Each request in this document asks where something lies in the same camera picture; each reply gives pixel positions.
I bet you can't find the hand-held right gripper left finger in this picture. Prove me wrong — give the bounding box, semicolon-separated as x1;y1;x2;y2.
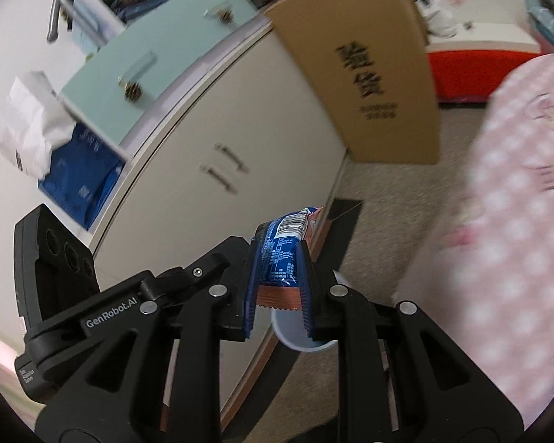
34;237;262;443

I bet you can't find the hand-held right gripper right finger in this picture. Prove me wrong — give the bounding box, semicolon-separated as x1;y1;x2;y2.
300;241;524;443

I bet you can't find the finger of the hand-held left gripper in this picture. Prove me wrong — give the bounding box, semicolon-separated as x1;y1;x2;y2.
141;235;251;315

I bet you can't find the blue plastic bucket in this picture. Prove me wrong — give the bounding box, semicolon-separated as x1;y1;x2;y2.
270;270;352;354

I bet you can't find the blue snack packet orange edge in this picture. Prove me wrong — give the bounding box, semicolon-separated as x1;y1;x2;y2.
250;206;326;310

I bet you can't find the blue bag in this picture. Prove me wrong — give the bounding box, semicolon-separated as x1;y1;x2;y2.
37;122;125;231

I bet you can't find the cream cabinet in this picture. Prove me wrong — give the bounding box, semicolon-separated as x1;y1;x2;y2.
90;23;352;425

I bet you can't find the white paper bag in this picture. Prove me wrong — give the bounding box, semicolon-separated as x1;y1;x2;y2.
0;70;77;178

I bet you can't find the wide teal drawer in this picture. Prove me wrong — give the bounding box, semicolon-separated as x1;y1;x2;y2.
58;14;213;155

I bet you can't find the pink checked tablecloth table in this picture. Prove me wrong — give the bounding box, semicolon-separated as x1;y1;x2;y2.
392;53;554;435

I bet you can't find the large cardboard box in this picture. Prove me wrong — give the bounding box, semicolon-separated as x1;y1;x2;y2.
263;0;441;165

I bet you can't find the silver handrail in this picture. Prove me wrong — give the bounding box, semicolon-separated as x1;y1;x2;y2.
46;0;72;42

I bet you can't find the white-topped red platform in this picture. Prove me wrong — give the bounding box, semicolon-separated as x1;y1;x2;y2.
425;18;543;102

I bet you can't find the white plastic bag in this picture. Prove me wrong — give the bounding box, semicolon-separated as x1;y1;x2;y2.
425;0;458;38

